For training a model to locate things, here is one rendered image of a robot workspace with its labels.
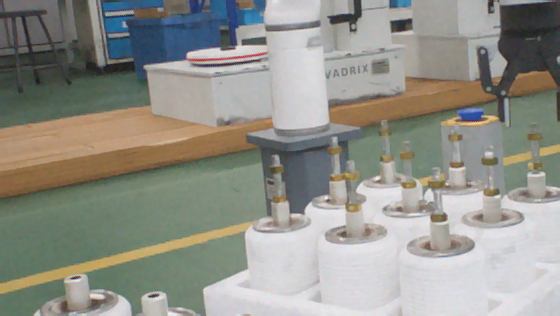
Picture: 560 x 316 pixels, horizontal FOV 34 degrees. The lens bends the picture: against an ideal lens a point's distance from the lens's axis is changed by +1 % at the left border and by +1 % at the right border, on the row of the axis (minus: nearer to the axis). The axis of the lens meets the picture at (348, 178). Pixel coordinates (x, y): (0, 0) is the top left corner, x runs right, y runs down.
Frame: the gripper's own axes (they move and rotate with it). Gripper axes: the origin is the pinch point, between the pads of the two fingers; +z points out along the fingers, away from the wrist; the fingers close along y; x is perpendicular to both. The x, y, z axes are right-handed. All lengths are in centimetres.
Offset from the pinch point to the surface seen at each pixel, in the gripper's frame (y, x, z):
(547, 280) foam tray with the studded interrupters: 1.3, 12.5, 17.9
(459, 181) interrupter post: 9.4, -5.9, 9.5
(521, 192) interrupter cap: 1.7, -1.5, 10.6
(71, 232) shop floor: 95, -93, 36
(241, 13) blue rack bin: 106, -491, 2
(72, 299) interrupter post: 51, 31, 10
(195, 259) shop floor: 60, -64, 36
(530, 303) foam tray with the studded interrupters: 4.4, 18.9, 18.1
